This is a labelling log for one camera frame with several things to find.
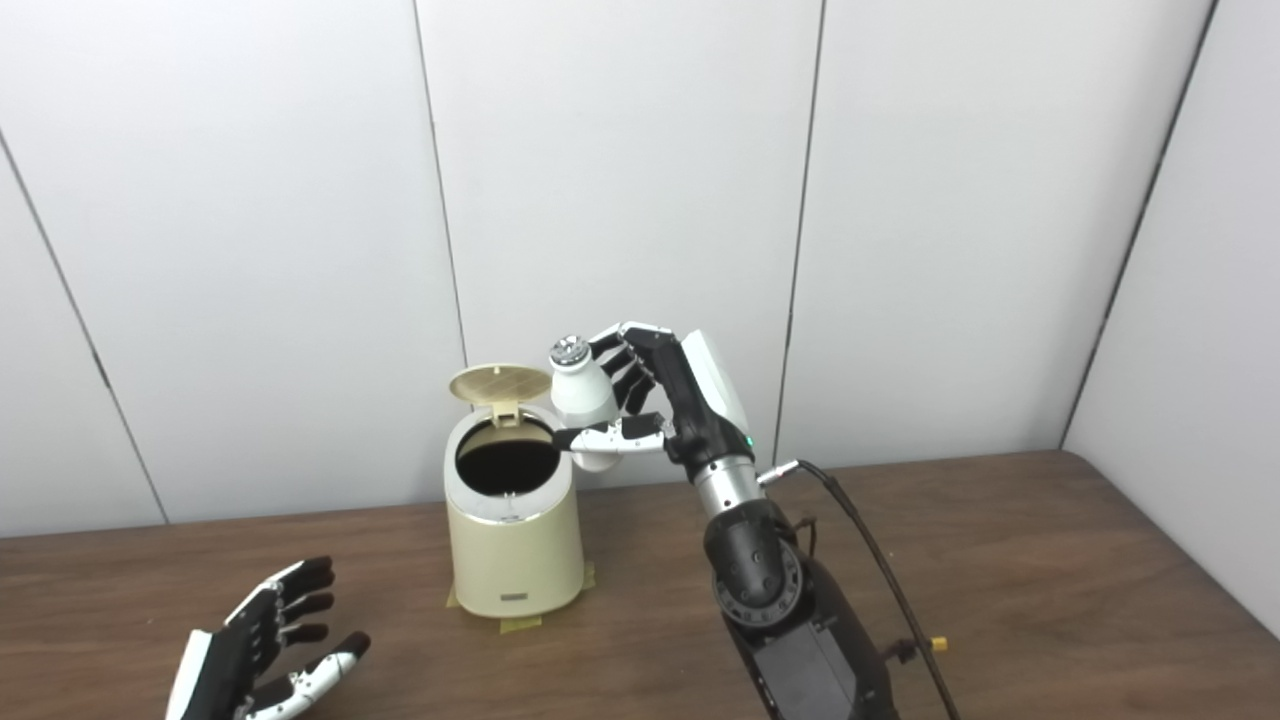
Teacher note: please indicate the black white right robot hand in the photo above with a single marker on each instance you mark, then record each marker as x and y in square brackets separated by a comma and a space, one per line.
[700, 405]

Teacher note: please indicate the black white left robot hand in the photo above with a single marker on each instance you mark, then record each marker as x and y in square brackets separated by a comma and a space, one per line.
[225, 665]

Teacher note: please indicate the small white plastic bottle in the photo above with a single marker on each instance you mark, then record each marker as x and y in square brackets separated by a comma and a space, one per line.
[582, 392]

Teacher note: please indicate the cream round bin lid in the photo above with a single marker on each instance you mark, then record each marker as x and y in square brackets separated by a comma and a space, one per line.
[498, 382]

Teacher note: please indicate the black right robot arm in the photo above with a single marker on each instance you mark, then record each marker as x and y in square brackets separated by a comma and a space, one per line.
[760, 580]

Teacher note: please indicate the cream-colored bin body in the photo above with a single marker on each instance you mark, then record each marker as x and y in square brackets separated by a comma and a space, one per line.
[515, 560]

